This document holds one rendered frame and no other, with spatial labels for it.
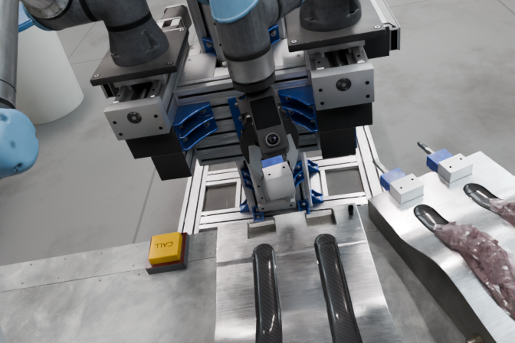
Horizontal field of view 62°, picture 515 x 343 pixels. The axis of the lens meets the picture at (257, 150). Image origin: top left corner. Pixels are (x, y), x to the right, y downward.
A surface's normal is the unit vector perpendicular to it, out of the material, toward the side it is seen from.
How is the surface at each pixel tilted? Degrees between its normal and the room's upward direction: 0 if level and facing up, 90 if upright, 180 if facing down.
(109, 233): 0
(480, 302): 16
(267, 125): 30
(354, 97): 90
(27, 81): 94
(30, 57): 94
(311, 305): 0
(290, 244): 0
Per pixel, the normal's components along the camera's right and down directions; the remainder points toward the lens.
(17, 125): 0.98, -0.18
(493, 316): -0.10, -0.59
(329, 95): -0.01, 0.64
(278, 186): 0.21, 0.58
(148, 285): -0.19, -0.76
